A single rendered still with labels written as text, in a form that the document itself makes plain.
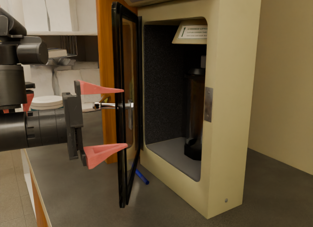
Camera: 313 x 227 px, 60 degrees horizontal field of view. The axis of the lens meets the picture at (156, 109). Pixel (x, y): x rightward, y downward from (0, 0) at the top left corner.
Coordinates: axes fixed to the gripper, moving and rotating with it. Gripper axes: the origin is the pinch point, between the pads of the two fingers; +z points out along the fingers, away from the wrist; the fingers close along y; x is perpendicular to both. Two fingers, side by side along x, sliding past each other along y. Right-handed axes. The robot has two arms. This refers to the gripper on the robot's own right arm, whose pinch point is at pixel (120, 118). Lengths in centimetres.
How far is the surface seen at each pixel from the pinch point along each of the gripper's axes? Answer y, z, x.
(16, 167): -90, -57, 264
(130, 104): 1.6, 3.1, 4.4
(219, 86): 4.2, 19.9, -0.5
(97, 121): -16, 7, 83
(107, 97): 2.5, 0.1, 12.0
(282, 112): -8, 59, 22
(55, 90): -4, -10, 140
